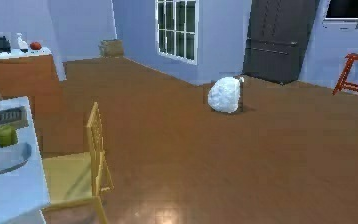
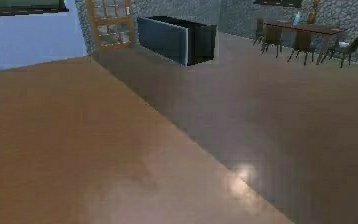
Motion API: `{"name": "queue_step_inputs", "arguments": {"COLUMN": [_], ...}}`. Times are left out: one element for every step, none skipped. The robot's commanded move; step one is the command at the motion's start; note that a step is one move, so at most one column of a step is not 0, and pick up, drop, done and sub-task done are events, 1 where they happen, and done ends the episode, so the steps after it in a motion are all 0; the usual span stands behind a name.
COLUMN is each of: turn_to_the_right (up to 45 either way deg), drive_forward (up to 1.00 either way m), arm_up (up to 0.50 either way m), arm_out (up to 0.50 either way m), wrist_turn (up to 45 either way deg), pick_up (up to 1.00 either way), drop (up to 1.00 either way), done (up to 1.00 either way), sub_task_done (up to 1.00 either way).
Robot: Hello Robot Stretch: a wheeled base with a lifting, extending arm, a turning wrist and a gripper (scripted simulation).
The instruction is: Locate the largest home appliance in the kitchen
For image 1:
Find brown kitchen counter cabinet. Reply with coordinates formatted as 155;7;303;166
0;46;67;101

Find white framed window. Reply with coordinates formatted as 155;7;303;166
154;0;200;66

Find tan cardboard box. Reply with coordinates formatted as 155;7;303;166
99;39;125;58

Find yellow wooden chair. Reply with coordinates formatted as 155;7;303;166
41;101;115;204

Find grey dish rack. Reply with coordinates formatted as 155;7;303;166
0;105;30;131

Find red wooden stool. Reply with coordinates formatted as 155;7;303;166
332;52;358;104

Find white table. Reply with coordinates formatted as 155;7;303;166
0;96;51;224

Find white bowl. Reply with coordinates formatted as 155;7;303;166
0;142;33;176

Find black fridge handle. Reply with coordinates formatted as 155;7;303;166
249;37;299;46

